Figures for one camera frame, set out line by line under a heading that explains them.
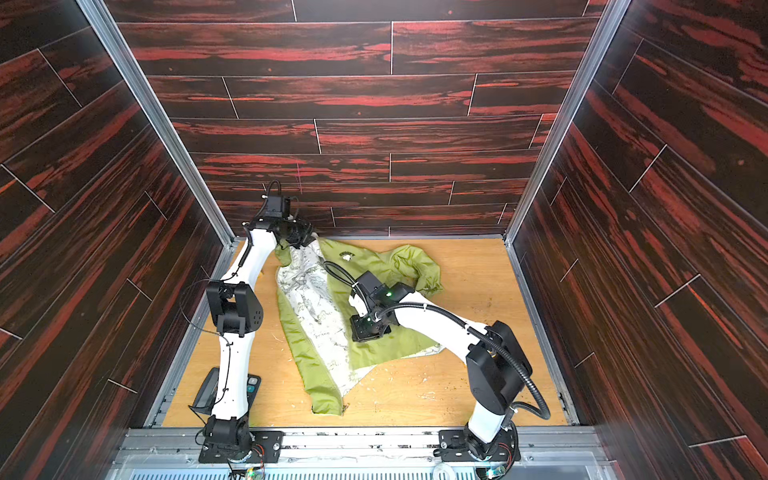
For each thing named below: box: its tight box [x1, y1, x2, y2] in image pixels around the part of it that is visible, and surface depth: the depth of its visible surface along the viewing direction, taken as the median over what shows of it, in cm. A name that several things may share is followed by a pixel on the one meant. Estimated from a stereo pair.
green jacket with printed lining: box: [274, 236, 443, 416], surface depth 93 cm
